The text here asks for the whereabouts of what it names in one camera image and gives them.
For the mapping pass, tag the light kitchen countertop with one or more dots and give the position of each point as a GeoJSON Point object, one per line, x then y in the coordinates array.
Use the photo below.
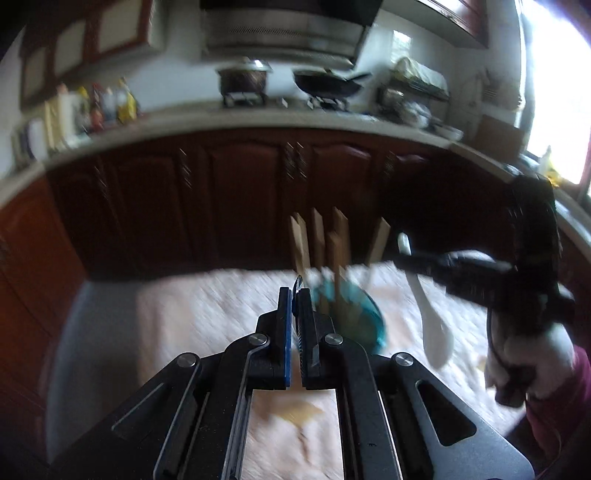
{"type": "Point", "coordinates": [184, 124]}

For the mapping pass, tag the cooking pot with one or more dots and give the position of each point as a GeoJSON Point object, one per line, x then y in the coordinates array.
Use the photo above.
{"type": "Point", "coordinates": [244, 76]}

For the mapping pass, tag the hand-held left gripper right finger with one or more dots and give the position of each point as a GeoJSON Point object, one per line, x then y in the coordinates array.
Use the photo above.
{"type": "Point", "coordinates": [302, 337]}

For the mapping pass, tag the dark wooden kitchen cabinets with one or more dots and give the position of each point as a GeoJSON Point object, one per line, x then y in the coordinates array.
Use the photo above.
{"type": "Point", "coordinates": [138, 203]}

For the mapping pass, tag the red sauce bottle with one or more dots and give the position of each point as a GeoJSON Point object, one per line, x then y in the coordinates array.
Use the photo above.
{"type": "Point", "coordinates": [96, 113]}

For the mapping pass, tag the range hood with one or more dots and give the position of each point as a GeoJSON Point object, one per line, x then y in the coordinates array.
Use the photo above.
{"type": "Point", "coordinates": [286, 27]}

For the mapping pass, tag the white cup teal inside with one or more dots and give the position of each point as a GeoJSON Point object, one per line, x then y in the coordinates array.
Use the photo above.
{"type": "Point", "coordinates": [364, 314]}

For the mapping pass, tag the person's right hand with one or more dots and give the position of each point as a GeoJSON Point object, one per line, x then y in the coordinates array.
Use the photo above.
{"type": "Point", "coordinates": [554, 360]}

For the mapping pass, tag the black wok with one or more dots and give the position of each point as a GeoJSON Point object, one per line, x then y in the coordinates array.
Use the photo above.
{"type": "Point", "coordinates": [330, 83]}

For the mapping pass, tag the window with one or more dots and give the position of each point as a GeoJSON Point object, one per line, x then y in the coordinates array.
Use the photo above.
{"type": "Point", "coordinates": [561, 92]}

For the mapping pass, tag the white plastic jug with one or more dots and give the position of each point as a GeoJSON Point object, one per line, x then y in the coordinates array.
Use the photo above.
{"type": "Point", "coordinates": [74, 113]}

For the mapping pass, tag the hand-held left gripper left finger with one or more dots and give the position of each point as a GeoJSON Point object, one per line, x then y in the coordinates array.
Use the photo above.
{"type": "Point", "coordinates": [287, 332]}

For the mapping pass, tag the metal spoon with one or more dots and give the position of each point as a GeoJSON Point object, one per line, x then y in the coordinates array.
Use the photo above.
{"type": "Point", "coordinates": [298, 284]}

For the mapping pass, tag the dish rack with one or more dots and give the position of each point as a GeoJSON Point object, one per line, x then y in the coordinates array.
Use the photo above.
{"type": "Point", "coordinates": [415, 92]}

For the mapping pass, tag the large white ceramic spoon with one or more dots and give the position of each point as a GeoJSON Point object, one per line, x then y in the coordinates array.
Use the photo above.
{"type": "Point", "coordinates": [436, 332]}

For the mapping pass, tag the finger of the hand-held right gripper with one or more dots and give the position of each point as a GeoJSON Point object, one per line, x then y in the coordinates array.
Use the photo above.
{"type": "Point", "coordinates": [457, 272]}

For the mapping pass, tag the wooden wall cabinets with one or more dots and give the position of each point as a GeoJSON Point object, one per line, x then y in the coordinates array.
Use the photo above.
{"type": "Point", "coordinates": [87, 41]}

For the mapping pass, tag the quilted white mat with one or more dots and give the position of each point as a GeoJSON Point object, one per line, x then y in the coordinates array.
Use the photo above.
{"type": "Point", "coordinates": [194, 318]}

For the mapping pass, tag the yellow oil bottle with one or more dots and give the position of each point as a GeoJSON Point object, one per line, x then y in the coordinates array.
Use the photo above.
{"type": "Point", "coordinates": [127, 104]}

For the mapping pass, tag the gas stove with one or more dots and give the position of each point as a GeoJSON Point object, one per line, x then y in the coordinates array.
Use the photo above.
{"type": "Point", "coordinates": [286, 101]}

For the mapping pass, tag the dark red clothing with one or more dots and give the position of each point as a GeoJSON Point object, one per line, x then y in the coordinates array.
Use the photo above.
{"type": "Point", "coordinates": [561, 415]}

